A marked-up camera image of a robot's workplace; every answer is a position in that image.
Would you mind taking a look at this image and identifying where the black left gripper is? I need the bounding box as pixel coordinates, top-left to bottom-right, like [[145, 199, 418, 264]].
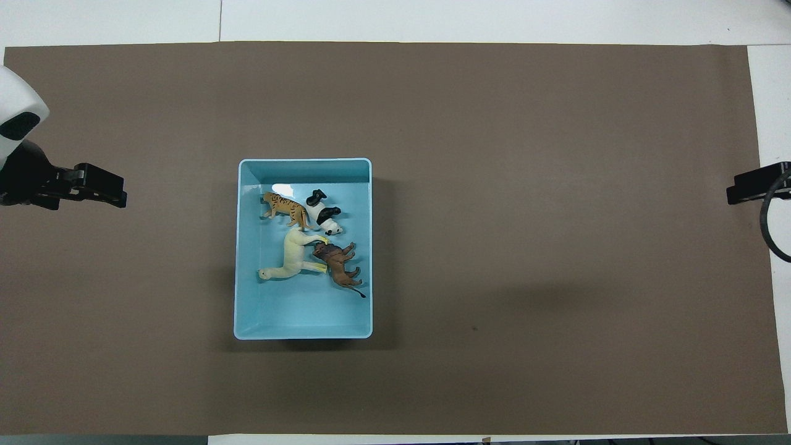
[[0, 141, 129, 210]]

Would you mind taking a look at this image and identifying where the orange striped tiger toy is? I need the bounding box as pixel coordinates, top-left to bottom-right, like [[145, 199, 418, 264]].
[[261, 192, 311, 231]]

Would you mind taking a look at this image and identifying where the cream camel toy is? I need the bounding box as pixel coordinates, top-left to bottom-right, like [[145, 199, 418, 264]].
[[258, 230, 329, 281]]

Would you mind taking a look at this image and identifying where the black white panda toy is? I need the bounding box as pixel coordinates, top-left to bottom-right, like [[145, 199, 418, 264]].
[[305, 189, 344, 236]]

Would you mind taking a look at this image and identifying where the brown lion toy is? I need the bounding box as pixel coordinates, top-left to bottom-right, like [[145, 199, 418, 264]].
[[312, 242, 366, 299]]

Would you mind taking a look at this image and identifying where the light blue storage box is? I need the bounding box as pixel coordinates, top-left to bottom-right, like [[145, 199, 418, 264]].
[[234, 158, 373, 341]]

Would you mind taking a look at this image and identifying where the brown table mat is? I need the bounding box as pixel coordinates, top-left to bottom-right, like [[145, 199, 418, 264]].
[[0, 42, 789, 436]]

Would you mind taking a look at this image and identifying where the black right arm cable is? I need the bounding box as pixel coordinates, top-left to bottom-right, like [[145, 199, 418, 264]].
[[760, 170, 791, 263]]

